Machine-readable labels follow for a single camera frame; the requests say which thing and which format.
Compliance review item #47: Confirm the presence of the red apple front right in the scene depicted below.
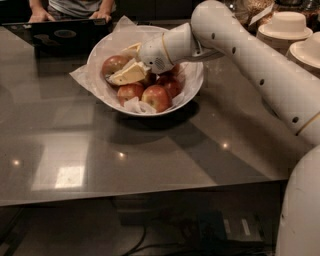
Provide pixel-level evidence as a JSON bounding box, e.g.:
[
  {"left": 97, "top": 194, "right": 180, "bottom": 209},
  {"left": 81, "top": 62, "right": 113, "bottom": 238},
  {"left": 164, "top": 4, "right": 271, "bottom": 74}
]
[{"left": 141, "top": 85, "right": 172, "bottom": 113}]

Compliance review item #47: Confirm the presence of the red apple middle right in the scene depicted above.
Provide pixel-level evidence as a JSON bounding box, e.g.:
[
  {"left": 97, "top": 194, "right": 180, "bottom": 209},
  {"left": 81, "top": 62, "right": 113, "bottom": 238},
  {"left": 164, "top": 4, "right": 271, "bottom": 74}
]
[{"left": 156, "top": 75, "right": 182, "bottom": 97}]

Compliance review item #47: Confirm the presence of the white paper bowl on stack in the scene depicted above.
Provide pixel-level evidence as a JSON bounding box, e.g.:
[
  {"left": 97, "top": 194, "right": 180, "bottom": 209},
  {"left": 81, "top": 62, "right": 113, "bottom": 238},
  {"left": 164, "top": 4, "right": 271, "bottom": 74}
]
[{"left": 258, "top": 12, "right": 313, "bottom": 40}]

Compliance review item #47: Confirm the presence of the small yellow-red apple centre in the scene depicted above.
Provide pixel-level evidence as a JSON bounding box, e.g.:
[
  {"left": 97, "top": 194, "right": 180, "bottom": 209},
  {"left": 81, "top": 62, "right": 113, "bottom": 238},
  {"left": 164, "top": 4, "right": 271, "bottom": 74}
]
[{"left": 141, "top": 73, "right": 157, "bottom": 87}]

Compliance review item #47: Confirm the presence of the person's right hand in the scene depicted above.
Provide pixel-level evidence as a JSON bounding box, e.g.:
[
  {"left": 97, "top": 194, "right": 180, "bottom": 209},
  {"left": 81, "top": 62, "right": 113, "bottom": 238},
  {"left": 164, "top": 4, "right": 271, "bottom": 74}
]
[{"left": 29, "top": 9, "right": 54, "bottom": 23}]

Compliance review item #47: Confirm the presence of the dark box under table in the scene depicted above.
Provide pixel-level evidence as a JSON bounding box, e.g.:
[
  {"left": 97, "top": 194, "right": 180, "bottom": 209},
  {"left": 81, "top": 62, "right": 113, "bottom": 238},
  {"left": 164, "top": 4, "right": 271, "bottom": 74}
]
[{"left": 197, "top": 211, "right": 265, "bottom": 244}]

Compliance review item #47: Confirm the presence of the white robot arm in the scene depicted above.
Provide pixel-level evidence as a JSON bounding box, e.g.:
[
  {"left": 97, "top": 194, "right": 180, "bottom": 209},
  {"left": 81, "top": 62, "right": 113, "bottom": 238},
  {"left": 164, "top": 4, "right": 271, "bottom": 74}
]
[{"left": 109, "top": 0, "right": 320, "bottom": 256}]

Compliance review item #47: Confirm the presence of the black laptop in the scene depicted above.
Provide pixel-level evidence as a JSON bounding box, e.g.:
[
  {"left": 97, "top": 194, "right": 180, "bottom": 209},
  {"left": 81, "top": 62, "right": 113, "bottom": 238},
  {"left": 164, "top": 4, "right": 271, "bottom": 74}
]
[{"left": 3, "top": 18, "right": 111, "bottom": 54}]

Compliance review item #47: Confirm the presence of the red apple front left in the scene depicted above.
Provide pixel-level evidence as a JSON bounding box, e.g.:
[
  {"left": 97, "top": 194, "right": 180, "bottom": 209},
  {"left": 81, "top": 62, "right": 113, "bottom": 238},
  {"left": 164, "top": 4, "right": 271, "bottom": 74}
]
[{"left": 117, "top": 82, "right": 144, "bottom": 106}]

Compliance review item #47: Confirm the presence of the black cable on floor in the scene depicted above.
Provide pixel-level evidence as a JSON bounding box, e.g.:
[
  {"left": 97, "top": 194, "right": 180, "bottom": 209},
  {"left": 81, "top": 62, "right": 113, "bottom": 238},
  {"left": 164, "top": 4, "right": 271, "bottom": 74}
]
[{"left": 121, "top": 219, "right": 278, "bottom": 256}]

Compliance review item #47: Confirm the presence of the white paper bowl front stack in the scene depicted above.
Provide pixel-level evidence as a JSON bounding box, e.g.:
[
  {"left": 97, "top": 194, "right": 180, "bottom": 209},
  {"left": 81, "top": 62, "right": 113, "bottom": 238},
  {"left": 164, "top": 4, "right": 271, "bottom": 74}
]
[{"left": 288, "top": 32, "right": 320, "bottom": 69}]

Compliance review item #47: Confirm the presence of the person's left hand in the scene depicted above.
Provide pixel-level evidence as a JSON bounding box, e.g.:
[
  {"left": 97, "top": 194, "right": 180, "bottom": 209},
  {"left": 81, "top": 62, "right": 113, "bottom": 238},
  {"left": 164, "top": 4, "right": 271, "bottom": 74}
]
[{"left": 89, "top": 11, "right": 112, "bottom": 23}]

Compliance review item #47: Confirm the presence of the white paper liner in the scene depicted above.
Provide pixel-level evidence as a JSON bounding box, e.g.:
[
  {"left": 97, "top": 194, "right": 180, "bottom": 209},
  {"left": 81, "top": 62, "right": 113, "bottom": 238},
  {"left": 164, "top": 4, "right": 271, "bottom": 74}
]
[{"left": 69, "top": 15, "right": 198, "bottom": 115}]

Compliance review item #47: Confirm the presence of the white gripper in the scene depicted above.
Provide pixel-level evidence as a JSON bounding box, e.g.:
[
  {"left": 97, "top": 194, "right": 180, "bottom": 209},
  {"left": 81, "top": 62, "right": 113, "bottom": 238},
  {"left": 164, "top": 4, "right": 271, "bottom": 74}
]
[{"left": 108, "top": 23, "right": 195, "bottom": 86}]

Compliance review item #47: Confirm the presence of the glass jar with cereal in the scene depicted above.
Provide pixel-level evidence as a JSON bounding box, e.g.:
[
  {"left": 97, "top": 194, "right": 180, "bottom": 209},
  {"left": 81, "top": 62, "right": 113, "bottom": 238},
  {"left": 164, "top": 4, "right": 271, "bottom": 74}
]
[{"left": 225, "top": 0, "right": 249, "bottom": 25}]

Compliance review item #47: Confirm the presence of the large red apple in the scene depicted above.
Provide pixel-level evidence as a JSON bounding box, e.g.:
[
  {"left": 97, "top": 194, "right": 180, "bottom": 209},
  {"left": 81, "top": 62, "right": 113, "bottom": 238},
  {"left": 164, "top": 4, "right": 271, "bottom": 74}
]
[{"left": 101, "top": 55, "right": 129, "bottom": 78}]

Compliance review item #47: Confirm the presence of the back stack of paper plates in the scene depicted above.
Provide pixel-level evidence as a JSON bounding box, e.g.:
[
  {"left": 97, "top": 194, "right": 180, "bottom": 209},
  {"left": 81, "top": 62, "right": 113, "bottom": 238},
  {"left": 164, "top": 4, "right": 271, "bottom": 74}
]
[{"left": 257, "top": 33, "right": 291, "bottom": 55}]

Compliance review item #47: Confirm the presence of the red apple back right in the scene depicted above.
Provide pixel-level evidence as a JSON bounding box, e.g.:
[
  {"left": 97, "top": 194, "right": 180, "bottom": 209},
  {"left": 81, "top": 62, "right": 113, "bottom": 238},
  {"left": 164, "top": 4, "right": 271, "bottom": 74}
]
[{"left": 168, "top": 64, "right": 180, "bottom": 76}]

